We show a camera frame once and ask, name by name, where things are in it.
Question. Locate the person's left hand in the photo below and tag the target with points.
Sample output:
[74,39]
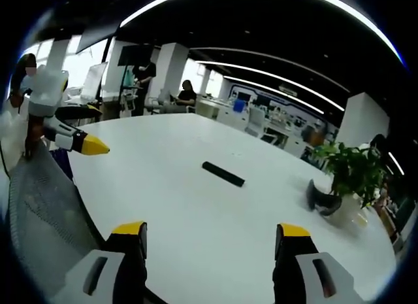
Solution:
[33,134]

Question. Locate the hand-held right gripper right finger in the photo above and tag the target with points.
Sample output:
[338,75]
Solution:
[307,278]

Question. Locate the blue box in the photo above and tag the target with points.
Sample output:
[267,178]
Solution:
[239,106]

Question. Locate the grey mesh office chair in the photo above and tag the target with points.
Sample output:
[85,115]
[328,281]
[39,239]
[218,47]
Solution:
[45,212]

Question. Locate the black screen on stand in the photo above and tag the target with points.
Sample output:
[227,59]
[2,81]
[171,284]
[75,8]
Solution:
[132,55]

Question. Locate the white whiteboard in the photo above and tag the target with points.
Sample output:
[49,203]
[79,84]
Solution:
[93,81]

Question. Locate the black curved device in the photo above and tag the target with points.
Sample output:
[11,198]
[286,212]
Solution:
[321,199]

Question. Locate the long ceiling light strip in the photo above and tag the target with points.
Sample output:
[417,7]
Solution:
[359,13]
[277,78]

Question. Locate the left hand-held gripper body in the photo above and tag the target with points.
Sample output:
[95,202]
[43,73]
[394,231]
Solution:
[47,91]

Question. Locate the green potted plant white pot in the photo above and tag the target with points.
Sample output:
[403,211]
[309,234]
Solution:
[351,173]

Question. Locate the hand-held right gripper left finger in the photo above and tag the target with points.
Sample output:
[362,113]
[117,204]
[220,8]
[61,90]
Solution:
[98,278]

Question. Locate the black remote control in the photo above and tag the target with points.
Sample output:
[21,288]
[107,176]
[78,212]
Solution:
[223,174]

